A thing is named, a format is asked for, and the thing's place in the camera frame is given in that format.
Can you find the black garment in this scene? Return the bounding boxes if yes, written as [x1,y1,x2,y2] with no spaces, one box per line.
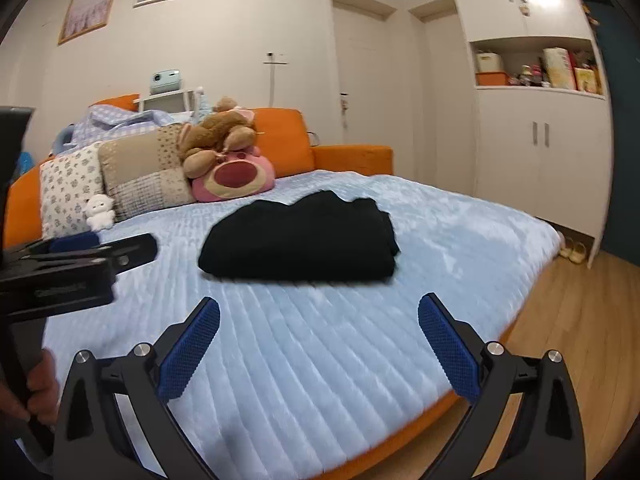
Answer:
[198,191,400,283]

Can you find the small white plush toy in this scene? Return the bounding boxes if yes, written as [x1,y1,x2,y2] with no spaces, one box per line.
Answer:
[85,194,115,232]

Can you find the beige patchwork pillow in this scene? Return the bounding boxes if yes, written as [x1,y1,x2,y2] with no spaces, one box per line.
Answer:
[98,124,194,222]

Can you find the floral white pillow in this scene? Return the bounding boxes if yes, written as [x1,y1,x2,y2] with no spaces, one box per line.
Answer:
[39,142,104,238]

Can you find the blue checked blanket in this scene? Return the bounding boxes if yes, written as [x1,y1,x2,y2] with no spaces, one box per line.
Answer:
[51,104,192,156]

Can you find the pink bear plush pillow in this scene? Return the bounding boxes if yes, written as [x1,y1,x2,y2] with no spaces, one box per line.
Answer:
[191,146,276,203]

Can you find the light blue quilted bed cover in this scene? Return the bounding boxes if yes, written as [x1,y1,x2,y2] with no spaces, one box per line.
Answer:
[43,170,560,479]

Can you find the pair of slippers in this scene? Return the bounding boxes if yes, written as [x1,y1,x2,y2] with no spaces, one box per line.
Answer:
[559,238,587,264]

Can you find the white bedside shelf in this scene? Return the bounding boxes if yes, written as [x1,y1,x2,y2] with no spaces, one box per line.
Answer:
[134,90,198,114]

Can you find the brown bear plush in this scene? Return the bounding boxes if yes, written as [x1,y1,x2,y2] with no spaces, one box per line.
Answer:
[177,96,258,180]

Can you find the mint green projector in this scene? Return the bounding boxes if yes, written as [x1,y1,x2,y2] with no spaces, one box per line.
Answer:
[150,70,181,96]

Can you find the wooden framed picture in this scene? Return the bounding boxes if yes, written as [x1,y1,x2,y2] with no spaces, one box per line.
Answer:
[58,0,114,46]

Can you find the white door right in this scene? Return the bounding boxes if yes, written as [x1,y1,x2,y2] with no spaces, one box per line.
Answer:
[409,0,476,195]

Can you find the white door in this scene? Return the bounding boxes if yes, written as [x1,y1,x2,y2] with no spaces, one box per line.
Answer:
[332,0,395,146]
[409,0,476,195]

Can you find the white wardrobe cabinet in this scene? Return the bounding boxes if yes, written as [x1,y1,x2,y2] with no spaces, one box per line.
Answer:
[454,0,613,264]

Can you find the orange storage box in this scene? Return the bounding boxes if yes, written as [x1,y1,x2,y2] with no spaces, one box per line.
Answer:
[475,72,510,87]

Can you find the white container on shelf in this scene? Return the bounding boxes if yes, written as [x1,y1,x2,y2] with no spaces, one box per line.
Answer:
[475,52,504,73]

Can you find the yellow book on shelf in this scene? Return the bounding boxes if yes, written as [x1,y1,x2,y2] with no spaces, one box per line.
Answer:
[574,67,600,94]

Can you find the white paper package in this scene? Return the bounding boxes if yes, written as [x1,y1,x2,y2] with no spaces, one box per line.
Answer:
[544,47,575,90]

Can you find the white door left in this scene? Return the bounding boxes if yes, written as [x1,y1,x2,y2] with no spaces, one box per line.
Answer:
[332,0,395,146]

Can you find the wall socket with cable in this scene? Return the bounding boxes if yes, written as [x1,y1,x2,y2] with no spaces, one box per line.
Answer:
[262,51,288,107]

